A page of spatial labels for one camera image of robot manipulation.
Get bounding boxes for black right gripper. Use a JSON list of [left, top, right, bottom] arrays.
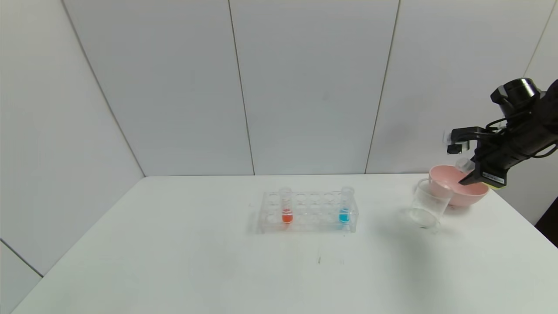
[[458, 137, 539, 188]]

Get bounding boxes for yellow pigment test tube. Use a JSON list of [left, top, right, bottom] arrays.
[[455, 157, 507, 190]]

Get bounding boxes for blue pigment test tube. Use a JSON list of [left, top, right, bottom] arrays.
[[340, 187, 354, 224]]

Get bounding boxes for clear plastic beaker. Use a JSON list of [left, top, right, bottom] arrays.
[[409, 178, 453, 229]]

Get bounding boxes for red pigment test tube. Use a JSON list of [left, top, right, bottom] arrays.
[[279, 188, 293, 225]]

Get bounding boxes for clear acrylic test tube rack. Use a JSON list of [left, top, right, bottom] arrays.
[[257, 188, 359, 234]]

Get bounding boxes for pink bowl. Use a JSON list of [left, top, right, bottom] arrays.
[[429, 164, 490, 207]]

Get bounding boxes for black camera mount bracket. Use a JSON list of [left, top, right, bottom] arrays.
[[451, 126, 497, 144]]

